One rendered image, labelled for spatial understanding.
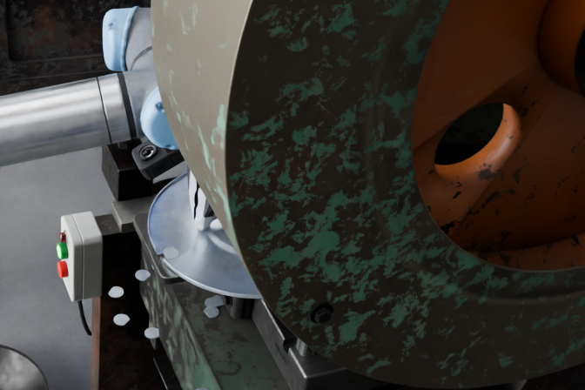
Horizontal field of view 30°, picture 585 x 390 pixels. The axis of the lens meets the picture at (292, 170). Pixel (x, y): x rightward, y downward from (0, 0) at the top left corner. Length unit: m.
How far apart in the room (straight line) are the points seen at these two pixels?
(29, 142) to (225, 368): 0.50
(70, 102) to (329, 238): 0.39
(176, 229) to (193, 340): 0.17
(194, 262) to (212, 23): 0.72
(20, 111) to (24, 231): 1.55
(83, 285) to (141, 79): 0.67
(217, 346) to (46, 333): 0.96
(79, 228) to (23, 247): 0.93
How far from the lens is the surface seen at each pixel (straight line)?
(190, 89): 0.86
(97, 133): 1.20
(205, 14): 0.81
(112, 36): 1.29
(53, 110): 1.19
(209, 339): 1.57
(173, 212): 1.56
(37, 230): 2.73
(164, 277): 1.46
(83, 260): 1.77
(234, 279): 1.46
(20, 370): 2.34
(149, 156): 1.41
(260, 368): 1.54
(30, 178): 2.89
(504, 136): 1.09
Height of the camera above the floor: 1.77
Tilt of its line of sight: 37 degrees down
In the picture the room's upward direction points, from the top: 9 degrees clockwise
